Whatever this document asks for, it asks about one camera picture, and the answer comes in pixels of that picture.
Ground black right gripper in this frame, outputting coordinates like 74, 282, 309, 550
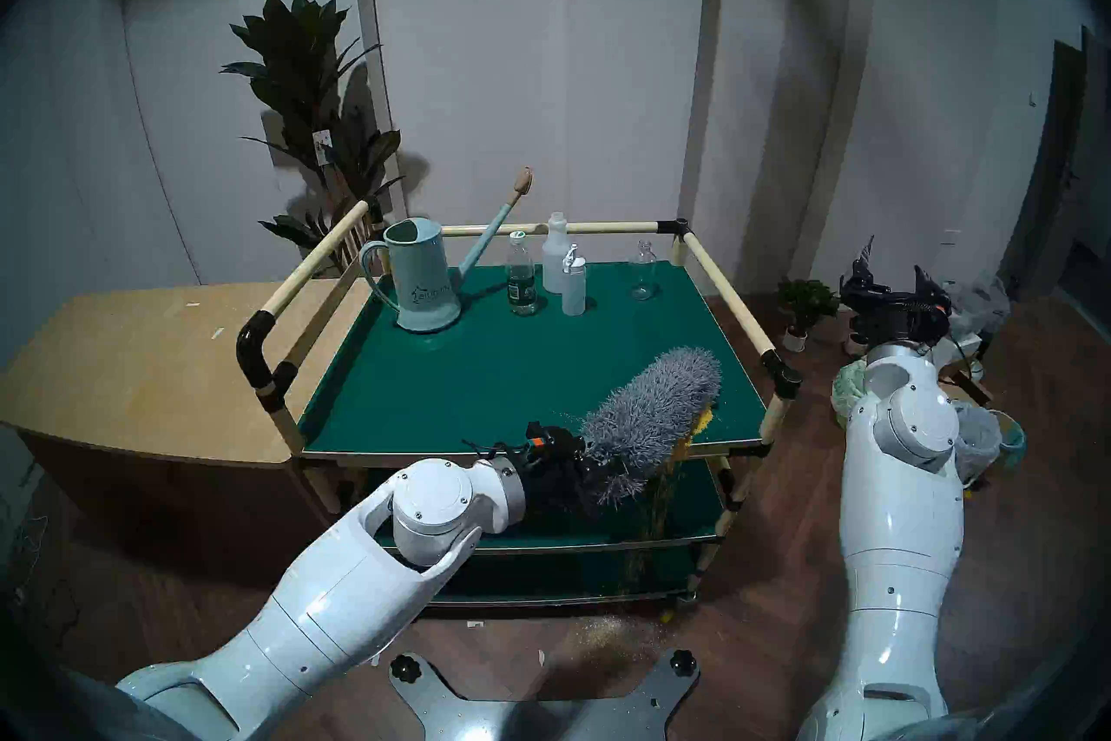
840, 236, 953, 349

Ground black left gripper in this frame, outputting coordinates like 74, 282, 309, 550
495, 422, 600, 514

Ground grey fluffy duster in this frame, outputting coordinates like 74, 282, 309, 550
580, 347, 723, 507

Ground green three-tier shelf cart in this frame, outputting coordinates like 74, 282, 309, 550
236, 199, 804, 623

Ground bushy small potted plant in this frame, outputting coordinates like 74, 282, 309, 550
775, 277, 845, 353

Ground green-bagged waste bin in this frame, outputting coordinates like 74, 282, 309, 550
831, 360, 871, 429

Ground spilled crumbs on floor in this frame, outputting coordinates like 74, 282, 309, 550
564, 613, 678, 662

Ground white pump bottle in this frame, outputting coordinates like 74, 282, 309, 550
561, 244, 588, 316

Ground white-bagged waste bin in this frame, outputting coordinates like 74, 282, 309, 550
950, 401, 1003, 488

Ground clear green-label water bottle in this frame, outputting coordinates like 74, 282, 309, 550
506, 231, 538, 317

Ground dark door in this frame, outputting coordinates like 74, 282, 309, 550
998, 27, 1111, 315

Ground teal bucket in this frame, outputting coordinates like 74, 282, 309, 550
989, 409, 1027, 471

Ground tall white plastic bottle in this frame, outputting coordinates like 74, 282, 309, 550
542, 212, 574, 295

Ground clear glass bottle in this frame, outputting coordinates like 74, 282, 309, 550
628, 239, 659, 302

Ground teal watering can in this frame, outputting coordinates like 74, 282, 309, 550
358, 167, 534, 335

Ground light wooden table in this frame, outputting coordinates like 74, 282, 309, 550
0, 279, 376, 488

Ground tall dark leafy plant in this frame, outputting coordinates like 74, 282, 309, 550
220, 0, 407, 276

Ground grey metal robot base plate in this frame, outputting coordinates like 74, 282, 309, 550
388, 651, 700, 741

